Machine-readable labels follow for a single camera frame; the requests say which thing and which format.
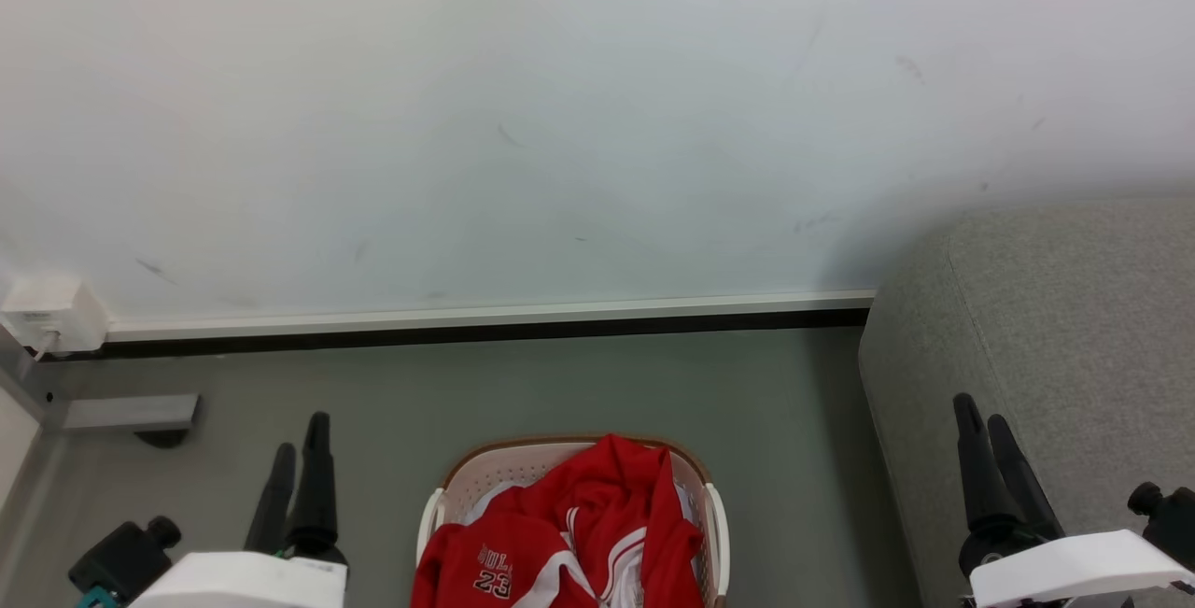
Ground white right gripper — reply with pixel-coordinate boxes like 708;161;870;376
952;393;1195;608

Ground white laundry basket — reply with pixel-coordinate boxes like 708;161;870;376
415;433;731;608

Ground white wall socket box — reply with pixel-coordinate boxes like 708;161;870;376
0;276;110;357

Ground red shorts with white stripes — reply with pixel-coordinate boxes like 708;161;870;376
504;433;707;608

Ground grey fabric sofa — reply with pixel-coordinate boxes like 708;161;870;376
857;197;1195;608

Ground grey metal frame foot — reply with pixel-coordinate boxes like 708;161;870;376
61;392;202;432

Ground grey metal frame post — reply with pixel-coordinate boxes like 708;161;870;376
0;326;68;520

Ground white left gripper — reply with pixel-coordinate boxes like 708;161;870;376
131;412;348;608

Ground white skirting board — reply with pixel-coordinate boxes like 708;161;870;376
105;289;877;344

